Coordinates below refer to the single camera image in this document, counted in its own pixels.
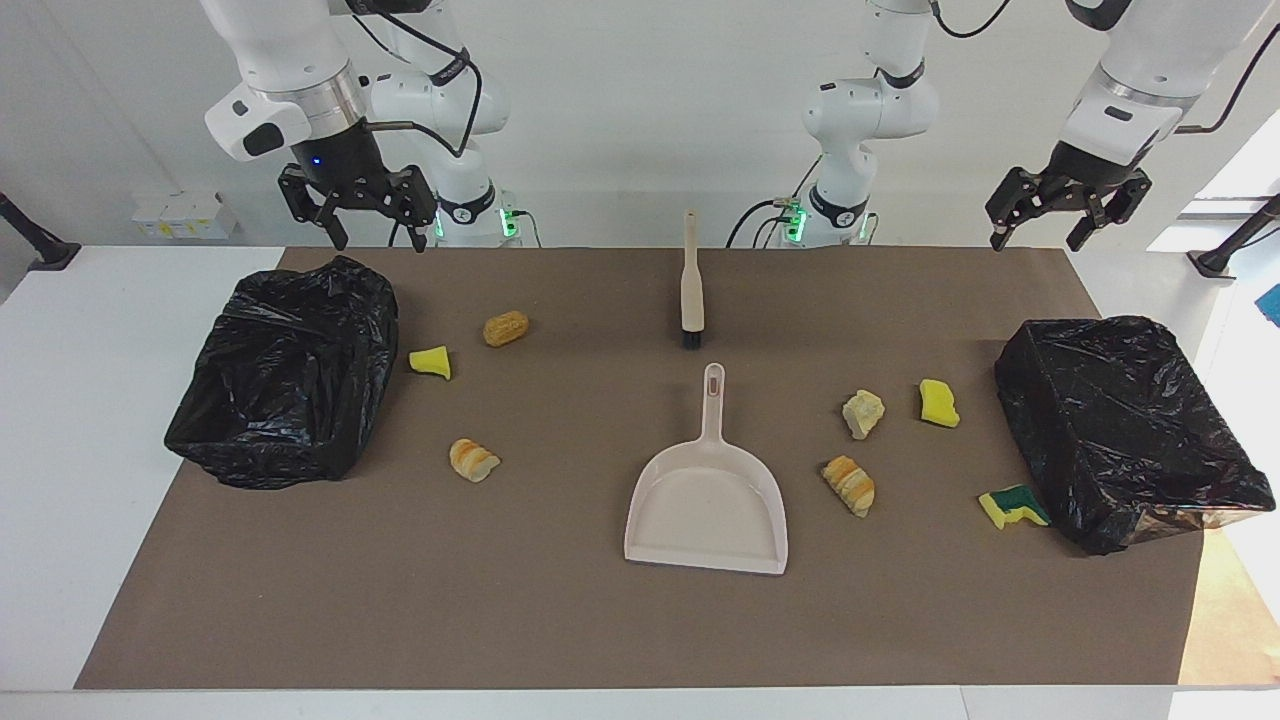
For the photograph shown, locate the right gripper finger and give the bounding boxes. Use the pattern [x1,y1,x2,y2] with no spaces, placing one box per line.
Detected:
[392,165,441,251]
[278,165,349,251]

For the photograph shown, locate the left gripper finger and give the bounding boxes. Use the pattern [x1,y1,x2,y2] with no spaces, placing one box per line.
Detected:
[1066,172,1153,251]
[985,168,1051,251]

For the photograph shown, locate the striped croissant bread piece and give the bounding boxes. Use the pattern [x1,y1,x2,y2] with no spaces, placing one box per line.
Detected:
[822,455,876,519]
[449,438,501,484]

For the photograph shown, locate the beige hand brush black bristles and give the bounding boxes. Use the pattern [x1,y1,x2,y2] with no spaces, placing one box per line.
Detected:
[680,208,706,351]

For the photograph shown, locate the green and yellow sponge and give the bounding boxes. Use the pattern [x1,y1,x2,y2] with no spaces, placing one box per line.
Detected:
[978,484,1052,531]

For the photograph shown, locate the beige plastic dustpan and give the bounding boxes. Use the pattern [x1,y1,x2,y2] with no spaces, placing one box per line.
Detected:
[623,362,790,577]

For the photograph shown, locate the rumpled black trash bag bin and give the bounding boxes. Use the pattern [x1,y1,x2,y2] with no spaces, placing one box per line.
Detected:
[164,255,400,490]

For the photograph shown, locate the black bag covered cardboard box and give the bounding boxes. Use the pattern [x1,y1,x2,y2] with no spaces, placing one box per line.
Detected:
[994,316,1276,556]

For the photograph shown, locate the brown table mat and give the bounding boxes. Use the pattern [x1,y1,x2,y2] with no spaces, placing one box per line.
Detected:
[73,247,1206,691]

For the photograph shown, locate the white wall socket boxes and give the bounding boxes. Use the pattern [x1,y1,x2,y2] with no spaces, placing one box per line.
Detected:
[131,190,239,241]

